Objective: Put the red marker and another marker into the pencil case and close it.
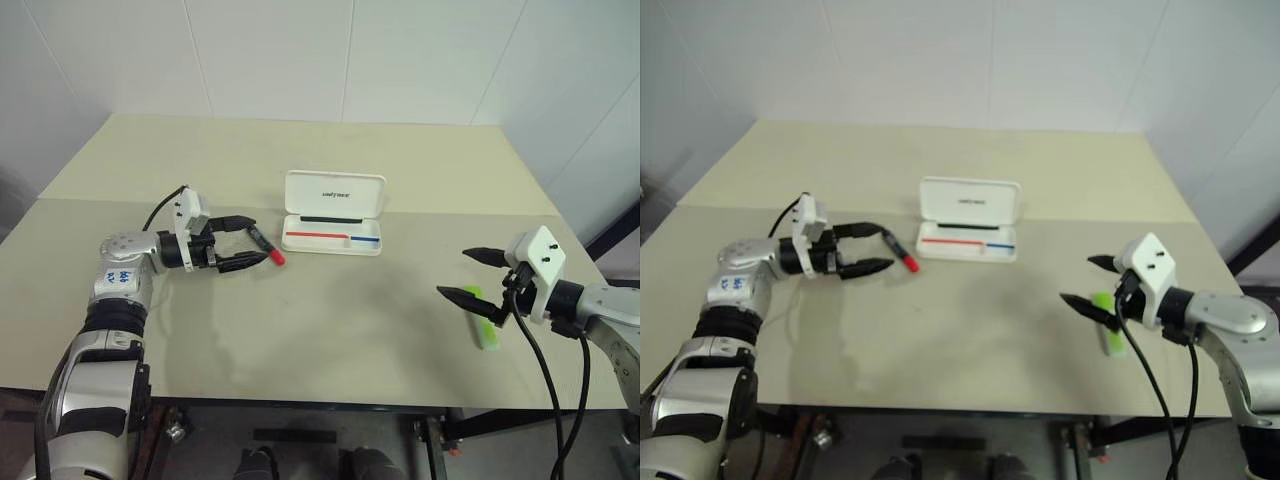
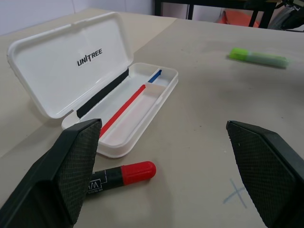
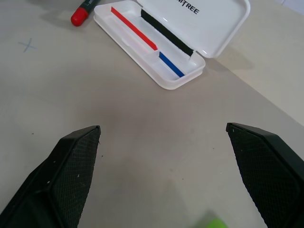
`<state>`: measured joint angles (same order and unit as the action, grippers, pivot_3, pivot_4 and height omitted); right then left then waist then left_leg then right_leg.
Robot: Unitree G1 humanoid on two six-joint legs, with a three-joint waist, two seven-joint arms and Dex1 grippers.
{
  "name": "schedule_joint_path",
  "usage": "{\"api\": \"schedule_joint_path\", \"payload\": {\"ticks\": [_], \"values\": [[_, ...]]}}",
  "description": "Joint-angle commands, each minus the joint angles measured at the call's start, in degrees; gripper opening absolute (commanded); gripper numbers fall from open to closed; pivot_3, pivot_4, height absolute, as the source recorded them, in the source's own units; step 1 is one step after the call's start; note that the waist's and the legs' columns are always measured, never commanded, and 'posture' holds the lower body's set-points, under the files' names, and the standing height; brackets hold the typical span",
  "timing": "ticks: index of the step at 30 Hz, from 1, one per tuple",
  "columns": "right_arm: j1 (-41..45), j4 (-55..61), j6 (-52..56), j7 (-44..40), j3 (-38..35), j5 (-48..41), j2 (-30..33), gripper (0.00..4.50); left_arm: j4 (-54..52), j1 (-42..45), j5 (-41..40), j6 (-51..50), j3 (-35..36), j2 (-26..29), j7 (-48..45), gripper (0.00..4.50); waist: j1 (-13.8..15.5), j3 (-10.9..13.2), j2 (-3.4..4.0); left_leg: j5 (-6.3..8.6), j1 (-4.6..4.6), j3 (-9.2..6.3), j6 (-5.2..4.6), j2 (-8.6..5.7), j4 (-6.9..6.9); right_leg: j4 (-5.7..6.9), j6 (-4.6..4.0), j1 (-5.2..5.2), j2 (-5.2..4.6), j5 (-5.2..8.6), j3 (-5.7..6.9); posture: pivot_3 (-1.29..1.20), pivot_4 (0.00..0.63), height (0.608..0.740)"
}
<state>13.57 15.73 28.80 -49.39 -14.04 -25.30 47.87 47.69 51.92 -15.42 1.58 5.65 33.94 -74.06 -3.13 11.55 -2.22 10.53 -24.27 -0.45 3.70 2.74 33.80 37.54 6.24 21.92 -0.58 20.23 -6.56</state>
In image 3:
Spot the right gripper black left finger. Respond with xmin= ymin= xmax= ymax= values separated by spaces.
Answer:
xmin=0 ymin=125 xmax=101 ymax=228

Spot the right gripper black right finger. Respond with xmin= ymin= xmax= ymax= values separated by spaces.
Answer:
xmin=225 ymin=122 xmax=304 ymax=228

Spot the dark marker with red cap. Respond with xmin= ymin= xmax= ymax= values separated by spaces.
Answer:
xmin=70 ymin=0 xmax=100 ymax=27

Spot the green highlighter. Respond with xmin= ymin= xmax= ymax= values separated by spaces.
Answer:
xmin=196 ymin=212 xmax=228 ymax=228

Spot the white plastic pencil case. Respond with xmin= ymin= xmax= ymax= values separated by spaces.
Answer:
xmin=93 ymin=0 xmax=251 ymax=90

